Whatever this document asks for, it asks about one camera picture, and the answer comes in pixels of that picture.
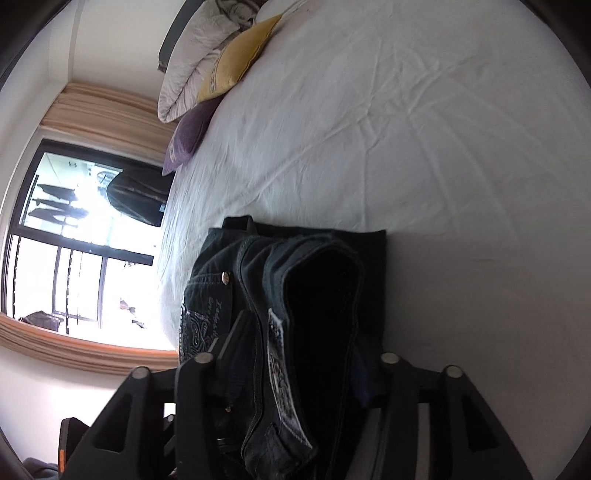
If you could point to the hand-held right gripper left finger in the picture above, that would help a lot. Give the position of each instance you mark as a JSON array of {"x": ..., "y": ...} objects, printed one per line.
[{"x": 196, "y": 406}]

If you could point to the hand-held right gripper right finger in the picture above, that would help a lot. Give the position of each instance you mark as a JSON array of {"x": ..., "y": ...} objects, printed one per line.
[{"x": 401, "y": 415}]

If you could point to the dark denim pants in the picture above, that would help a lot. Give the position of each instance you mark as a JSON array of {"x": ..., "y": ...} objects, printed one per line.
[{"x": 318, "y": 300}]

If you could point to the black and orange object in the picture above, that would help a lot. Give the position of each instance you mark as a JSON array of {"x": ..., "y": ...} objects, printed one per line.
[{"x": 69, "y": 443}]

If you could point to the dark bag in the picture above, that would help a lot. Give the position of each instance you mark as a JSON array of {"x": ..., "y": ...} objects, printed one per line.
[{"x": 41, "y": 319}]

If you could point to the black framed window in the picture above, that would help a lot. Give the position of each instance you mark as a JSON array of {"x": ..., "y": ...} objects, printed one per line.
[{"x": 83, "y": 258}]

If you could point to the purple pillow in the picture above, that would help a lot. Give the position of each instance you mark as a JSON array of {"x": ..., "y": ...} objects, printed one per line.
[{"x": 189, "y": 134}]

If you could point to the bed with white sheet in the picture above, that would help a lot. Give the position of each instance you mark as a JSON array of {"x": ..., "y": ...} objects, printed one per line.
[{"x": 392, "y": 138}]

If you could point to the beige curtain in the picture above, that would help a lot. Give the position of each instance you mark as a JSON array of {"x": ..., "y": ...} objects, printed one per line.
[{"x": 106, "y": 115}]

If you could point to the white patterned pillow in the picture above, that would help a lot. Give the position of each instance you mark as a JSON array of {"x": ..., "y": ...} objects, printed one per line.
[{"x": 194, "y": 60}]

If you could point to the yellow pillow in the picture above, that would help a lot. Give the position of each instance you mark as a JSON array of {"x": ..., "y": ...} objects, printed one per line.
[{"x": 235, "y": 60}]

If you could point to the dark grey headboard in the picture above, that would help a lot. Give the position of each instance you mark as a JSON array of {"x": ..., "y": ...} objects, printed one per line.
[{"x": 173, "y": 32}]

